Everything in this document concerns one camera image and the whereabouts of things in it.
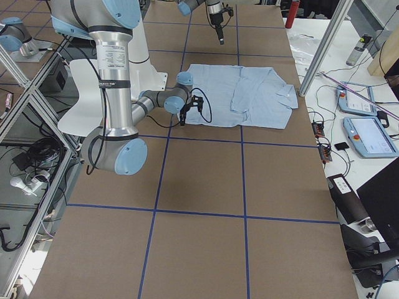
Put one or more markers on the black monitor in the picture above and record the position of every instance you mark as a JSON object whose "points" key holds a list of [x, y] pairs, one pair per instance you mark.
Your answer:
{"points": [[379, 196]]}

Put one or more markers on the far teach pendant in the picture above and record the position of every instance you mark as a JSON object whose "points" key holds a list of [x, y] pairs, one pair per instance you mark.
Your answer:
{"points": [[350, 103]]}

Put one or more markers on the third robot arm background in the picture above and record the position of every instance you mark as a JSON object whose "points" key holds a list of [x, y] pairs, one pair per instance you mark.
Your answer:
{"points": [[16, 39]]}

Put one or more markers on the wooden board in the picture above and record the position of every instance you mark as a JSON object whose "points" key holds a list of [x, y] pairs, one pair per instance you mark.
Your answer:
{"points": [[386, 56]]}

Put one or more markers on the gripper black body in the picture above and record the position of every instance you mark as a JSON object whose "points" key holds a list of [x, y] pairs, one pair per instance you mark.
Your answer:
{"points": [[184, 111], [216, 19]]}

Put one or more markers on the black cylinder device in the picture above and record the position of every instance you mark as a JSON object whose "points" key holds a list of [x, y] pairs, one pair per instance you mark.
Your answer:
{"points": [[346, 199]]}

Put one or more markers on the aluminium frame rail left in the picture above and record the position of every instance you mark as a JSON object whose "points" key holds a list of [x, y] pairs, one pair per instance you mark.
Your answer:
{"points": [[32, 96]]}

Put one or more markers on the light blue button shirt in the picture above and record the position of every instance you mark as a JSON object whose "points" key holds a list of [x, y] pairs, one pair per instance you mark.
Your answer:
{"points": [[247, 96]]}

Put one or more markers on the black box under table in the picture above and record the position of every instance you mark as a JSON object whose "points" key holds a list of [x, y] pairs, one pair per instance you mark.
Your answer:
{"points": [[59, 77]]}

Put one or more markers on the white power strip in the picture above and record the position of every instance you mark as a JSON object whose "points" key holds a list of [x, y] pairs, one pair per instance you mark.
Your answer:
{"points": [[32, 186]]}

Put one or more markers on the small black card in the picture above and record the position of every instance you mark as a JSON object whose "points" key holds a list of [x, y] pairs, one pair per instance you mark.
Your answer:
{"points": [[343, 146]]}

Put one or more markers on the clear plastic bag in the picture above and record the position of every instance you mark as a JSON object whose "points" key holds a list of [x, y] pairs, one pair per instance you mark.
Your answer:
{"points": [[303, 48]]}

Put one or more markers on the near teach pendant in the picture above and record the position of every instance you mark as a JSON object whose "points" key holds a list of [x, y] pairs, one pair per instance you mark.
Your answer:
{"points": [[368, 137]]}

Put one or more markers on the aluminium frame post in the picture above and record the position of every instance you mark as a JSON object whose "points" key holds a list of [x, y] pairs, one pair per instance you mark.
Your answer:
{"points": [[327, 40]]}

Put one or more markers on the clear water bottle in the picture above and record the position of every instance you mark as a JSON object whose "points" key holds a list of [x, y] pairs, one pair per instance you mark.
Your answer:
{"points": [[358, 50]]}

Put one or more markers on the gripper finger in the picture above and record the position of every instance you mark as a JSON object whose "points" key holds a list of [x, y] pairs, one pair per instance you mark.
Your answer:
{"points": [[221, 36], [181, 121], [184, 118], [218, 31]]}

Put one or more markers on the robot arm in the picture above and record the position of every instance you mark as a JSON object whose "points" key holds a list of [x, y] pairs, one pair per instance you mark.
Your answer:
{"points": [[116, 146], [214, 10]]}

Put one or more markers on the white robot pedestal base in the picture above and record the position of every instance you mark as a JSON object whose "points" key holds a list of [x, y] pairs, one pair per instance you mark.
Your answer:
{"points": [[143, 75]]}

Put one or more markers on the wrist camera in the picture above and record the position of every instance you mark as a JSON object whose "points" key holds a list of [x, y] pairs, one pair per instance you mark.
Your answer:
{"points": [[197, 102], [229, 10]]}

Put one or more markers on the red bottle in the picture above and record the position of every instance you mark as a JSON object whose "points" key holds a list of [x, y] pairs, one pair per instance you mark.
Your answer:
{"points": [[292, 13]]}

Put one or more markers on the orange terminal board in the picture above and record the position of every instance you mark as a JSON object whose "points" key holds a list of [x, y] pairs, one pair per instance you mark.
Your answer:
{"points": [[323, 144]]}

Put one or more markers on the teach pendant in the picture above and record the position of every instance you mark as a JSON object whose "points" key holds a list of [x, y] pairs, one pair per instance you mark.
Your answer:
{"points": [[350, 103], [368, 137]]}

